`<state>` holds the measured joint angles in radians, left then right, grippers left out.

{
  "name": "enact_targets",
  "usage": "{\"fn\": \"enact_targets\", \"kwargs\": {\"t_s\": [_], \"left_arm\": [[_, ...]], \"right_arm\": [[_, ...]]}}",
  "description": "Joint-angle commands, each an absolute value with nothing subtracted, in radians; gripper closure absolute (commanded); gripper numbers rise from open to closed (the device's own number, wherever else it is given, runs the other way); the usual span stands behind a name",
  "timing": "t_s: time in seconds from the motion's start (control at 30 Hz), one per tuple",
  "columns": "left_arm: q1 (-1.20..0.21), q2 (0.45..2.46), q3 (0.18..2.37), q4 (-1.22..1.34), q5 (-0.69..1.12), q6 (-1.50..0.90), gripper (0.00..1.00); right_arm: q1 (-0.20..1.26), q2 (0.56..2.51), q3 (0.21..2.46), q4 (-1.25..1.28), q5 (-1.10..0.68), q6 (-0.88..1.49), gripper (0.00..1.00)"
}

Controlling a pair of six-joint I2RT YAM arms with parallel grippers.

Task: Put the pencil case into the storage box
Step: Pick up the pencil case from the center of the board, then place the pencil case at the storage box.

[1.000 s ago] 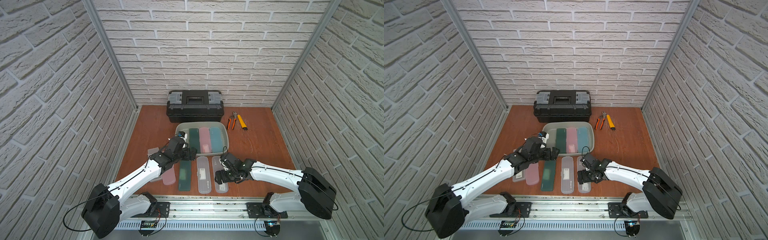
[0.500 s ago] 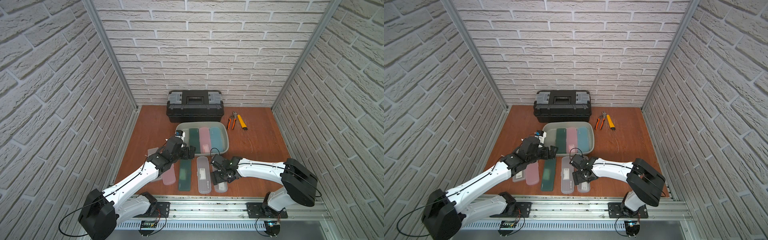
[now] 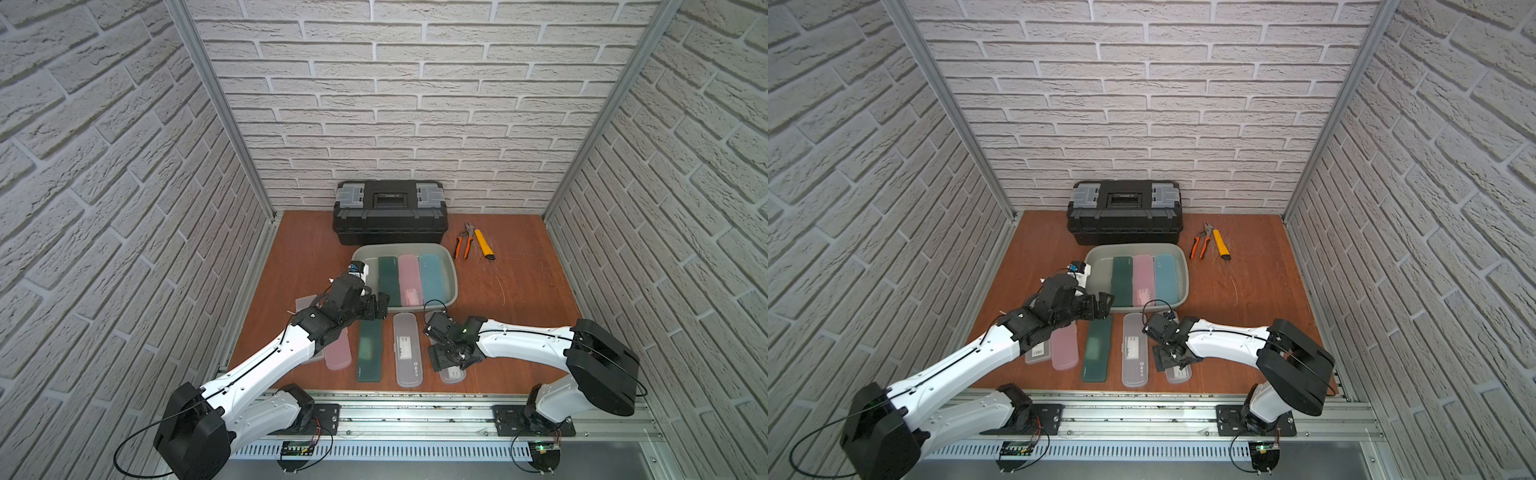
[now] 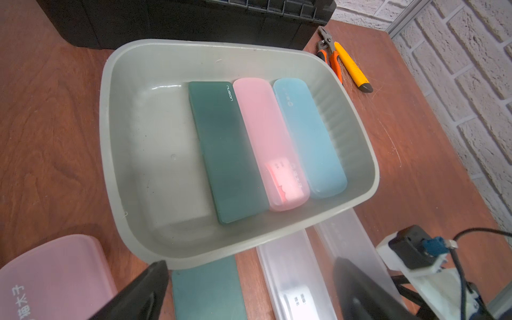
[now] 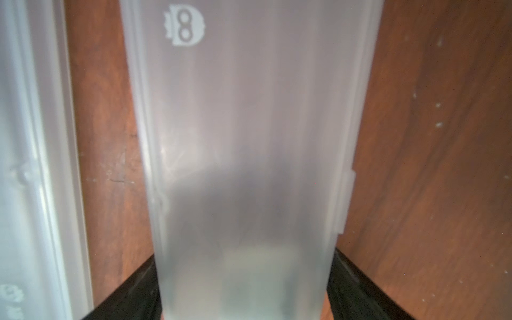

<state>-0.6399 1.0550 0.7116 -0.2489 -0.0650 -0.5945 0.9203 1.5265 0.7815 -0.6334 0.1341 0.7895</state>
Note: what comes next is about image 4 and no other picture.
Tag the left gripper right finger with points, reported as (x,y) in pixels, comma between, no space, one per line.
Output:
(362,298)

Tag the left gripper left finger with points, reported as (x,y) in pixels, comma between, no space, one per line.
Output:
(142,299)

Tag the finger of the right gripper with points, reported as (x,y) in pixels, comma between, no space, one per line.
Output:
(400,281)

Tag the clear pencil case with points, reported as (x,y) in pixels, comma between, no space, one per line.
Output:
(294,280)
(344,236)

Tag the light blue pencil case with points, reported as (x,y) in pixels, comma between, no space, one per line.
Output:
(318,157)

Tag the pink pencil case with label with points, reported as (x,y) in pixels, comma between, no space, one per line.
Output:
(279,166)

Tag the dark green case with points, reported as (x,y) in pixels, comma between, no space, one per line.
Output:
(210,291)
(234,178)

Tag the pink pencil case left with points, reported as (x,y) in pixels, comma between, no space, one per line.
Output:
(67,278)

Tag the grey plastic storage tray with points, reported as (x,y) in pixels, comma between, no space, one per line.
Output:
(152,163)

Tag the yellow utility knife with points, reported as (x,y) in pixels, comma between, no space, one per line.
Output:
(355,72)

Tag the black plastic toolbox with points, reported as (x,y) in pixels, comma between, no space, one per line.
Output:
(111,24)

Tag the orange handled pliers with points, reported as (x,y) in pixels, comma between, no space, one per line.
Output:
(326,51)

